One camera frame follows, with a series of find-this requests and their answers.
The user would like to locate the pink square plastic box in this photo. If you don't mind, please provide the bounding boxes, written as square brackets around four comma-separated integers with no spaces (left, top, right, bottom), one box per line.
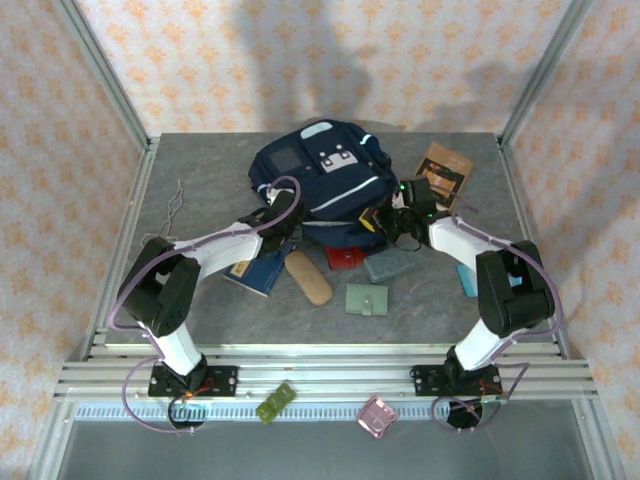
[357,395,398,440]

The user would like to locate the light blue tissue packet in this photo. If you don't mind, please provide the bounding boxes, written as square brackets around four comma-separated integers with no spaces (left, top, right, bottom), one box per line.
[456,263,481,299]

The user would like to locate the thin bent metal wire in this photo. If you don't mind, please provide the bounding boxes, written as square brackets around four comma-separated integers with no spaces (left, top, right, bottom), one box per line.
[141,178,185,250]

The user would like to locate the slotted grey cable duct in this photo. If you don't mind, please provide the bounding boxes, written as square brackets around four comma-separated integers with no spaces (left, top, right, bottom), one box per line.
[74,402,576,422]

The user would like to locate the pale green snap wallet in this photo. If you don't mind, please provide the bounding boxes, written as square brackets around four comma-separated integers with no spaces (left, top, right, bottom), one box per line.
[345,282,390,318]

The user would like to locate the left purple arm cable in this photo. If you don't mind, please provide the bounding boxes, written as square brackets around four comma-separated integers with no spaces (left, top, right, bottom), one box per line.
[110,175,302,435]

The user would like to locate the grey teal textured case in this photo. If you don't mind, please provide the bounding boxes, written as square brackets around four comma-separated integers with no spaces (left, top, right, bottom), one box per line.
[363,244,430,283]

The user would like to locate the brown black book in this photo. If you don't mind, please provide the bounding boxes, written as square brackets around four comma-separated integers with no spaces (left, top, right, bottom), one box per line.
[413,142,475,211]

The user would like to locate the aluminium mounting rail beam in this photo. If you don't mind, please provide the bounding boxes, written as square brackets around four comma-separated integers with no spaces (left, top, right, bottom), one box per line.
[53,342,599,404]

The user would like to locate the red snap wallet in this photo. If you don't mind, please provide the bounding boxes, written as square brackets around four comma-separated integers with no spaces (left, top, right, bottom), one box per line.
[323,244,369,273]

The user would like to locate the navy blue student backpack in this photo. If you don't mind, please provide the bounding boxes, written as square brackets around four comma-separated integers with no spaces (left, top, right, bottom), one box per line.
[248,118,401,251]

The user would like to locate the aluminium table side rail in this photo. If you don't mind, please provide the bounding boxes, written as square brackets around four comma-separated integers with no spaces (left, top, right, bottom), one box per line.
[494,137,571,359]
[82,137,161,361]

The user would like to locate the navy blue notebook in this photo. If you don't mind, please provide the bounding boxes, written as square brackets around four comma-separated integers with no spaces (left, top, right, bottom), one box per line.
[223,243,287,299]

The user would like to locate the green plastic block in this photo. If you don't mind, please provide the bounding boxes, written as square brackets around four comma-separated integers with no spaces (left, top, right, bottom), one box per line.
[255,382,297,426]

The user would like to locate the tan oblong glasses case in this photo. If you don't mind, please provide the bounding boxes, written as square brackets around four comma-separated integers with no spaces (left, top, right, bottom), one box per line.
[284,249,334,306]

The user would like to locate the aluminium frame post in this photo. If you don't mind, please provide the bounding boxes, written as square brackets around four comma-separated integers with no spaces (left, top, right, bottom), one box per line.
[52,0,151,151]
[497,0,594,149]

